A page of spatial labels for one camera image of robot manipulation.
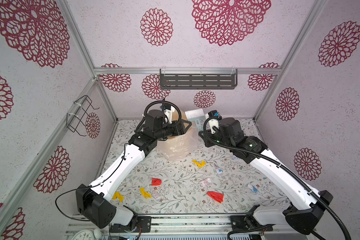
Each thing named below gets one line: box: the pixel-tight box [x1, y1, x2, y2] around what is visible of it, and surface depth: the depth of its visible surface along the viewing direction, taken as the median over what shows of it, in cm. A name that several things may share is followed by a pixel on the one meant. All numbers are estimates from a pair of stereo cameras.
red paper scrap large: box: [206, 191, 224, 204], surface depth 84 cm
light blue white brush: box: [185, 108, 206, 132], surface depth 71 cm
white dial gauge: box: [71, 230, 94, 240], surface depth 69 cm
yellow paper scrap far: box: [192, 159, 206, 168], surface depth 97 cm
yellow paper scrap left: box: [112, 191, 124, 202], surface depth 84 cm
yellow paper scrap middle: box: [140, 187, 152, 199], surface depth 85 cm
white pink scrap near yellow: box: [152, 190, 162, 200], surface depth 85 cm
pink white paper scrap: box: [200, 177, 212, 188], surface depth 89 cm
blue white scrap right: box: [247, 183, 259, 194], surface depth 86 cm
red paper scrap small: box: [151, 178, 162, 186], surface depth 89 cm
